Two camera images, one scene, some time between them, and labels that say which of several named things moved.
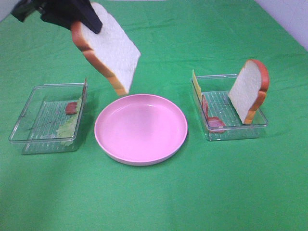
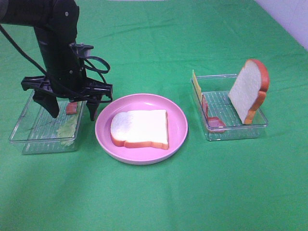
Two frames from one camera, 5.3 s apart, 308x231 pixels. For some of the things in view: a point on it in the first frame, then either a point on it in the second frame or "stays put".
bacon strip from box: [71, 108] stays put
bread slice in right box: [248, 93] stays put
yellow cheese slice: [198, 86] stays put
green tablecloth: [258, 184] stays put
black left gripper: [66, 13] -> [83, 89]
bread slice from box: [110, 49] -> [135, 129]
